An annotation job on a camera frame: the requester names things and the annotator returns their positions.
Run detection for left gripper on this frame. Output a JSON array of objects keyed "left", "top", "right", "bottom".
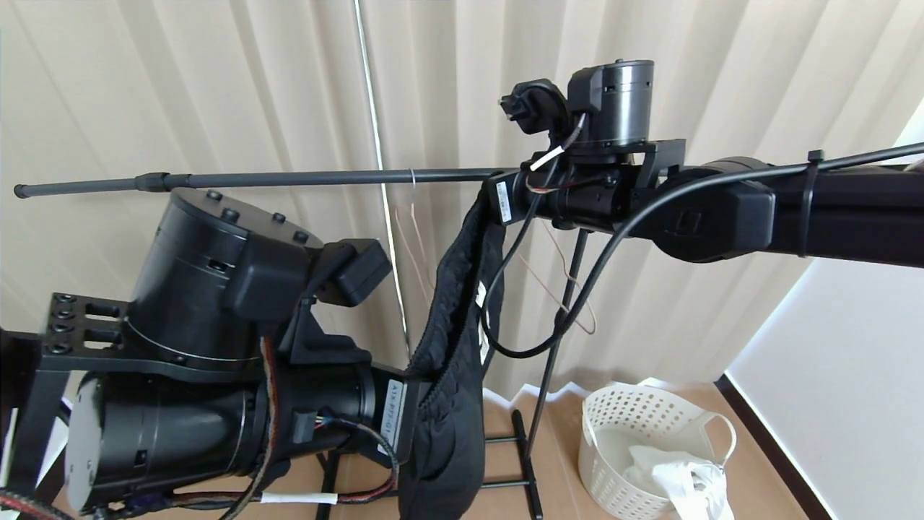
[{"left": 65, "top": 363, "right": 423, "bottom": 515}]

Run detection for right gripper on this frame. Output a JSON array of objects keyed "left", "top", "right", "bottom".
[{"left": 482, "top": 168, "right": 640, "bottom": 233}]

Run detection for black shorts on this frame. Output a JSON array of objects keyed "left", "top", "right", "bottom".
[{"left": 398, "top": 189, "right": 506, "bottom": 520}]

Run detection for pink clothes hanger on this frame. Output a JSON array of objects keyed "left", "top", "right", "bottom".
[
  {"left": 516, "top": 217, "right": 598, "bottom": 337},
  {"left": 396, "top": 169, "right": 434, "bottom": 290}
]

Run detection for white laundry basket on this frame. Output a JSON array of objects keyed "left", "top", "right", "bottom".
[{"left": 577, "top": 383, "right": 738, "bottom": 520}]

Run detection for black clothes rack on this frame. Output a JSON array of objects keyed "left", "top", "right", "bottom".
[{"left": 13, "top": 168, "right": 589, "bottom": 520}]

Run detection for white garment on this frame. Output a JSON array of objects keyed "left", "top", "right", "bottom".
[{"left": 624, "top": 446, "right": 736, "bottom": 520}]

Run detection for beige curtain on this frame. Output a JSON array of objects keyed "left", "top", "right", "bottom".
[{"left": 0, "top": 0, "right": 924, "bottom": 405}]

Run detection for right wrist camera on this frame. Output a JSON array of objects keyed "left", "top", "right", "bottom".
[{"left": 500, "top": 78, "right": 571, "bottom": 138}]

